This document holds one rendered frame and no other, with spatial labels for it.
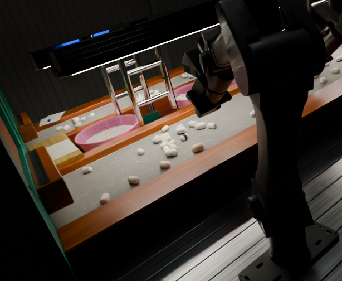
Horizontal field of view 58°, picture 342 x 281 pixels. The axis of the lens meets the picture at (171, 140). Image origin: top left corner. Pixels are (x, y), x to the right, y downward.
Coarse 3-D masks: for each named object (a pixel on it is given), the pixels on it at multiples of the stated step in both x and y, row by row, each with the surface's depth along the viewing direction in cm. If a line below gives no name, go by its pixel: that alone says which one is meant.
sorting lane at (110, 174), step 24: (240, 96) 122; (192, 120) 112; (216, 120) 106; (240, 120) 101; (144, 144) 104; (192, 144) 94; (96, 168) 97; (120, 168) 92; (144, 168) 88; (168, 168) 84; (72, 192) 87; (96, 192) 83; (120, 192) 79; (72, 216) 75
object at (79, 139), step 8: (104, 120) 133; (112, 120) 134; (128, 120) 131; (136, 120) 126; (88, 128) 130; (104, 128) 133; (112, 128) 134; (136, 128) 119; (80, 136) 125; (88, 136) 129; (80, 144) 113; (88, 144) 111; (96, 144) 111
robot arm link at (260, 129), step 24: (264, 48) 34; (288, 48) 34; (312, 48) 34; (264, 72) 34; (288, 72) 35; (312, 72) 35; (264, 96) 36; (288, 96) 37; (264, 120) 40; (288, 120) 39; (264, 144) 44; (288, 144) 42; (264, 168) 47; (288, 168) 45; (264, 192) 49; (288, 192) 48
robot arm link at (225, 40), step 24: (240, 0) 37; (264, 0) 39; (288, 0) 36; (240, 24) 35; (264, 24) 40; (288, 24) 35; (312, 24) 34; (216, 48) 54; (240, 48) 34; (240, 72) 37
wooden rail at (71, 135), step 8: (192, 80) 157; (176, 88) 151; (160, 104) 146; (168, 104) 148; (128, 112) 139; (144, 112) 143; (160, 112) 147; (168, 112) 149; (96, 120) 137; (80, 128) 133; (96, 128) 134; (72, 136) 129
